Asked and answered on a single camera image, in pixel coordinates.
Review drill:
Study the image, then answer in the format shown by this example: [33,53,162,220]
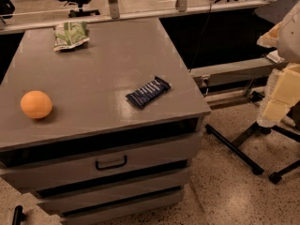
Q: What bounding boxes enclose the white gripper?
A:
[257,22,300,128]

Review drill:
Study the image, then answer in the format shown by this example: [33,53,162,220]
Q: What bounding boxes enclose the blue rxbar blueberry bar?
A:
[126,76,171,109]

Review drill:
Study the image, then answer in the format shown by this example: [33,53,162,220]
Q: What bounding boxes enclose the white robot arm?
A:
[255,0,300,128]

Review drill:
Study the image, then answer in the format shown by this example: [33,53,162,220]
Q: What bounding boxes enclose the green jalapeno chip bag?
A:
[53,22,90,52]

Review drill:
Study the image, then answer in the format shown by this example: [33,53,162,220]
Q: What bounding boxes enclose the white small box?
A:
[266,51,285,64]

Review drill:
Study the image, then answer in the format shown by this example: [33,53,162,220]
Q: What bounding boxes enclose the black stand base legs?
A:
[204,91,300,185]

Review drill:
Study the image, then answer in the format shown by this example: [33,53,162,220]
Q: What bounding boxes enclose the grey drawer cabinet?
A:
[0,19,210,225]

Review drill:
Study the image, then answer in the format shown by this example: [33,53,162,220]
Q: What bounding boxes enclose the orange fruit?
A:
[21,91,53,119]

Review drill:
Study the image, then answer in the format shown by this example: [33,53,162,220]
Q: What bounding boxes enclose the black drawer handle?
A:
[95,156,128,171]

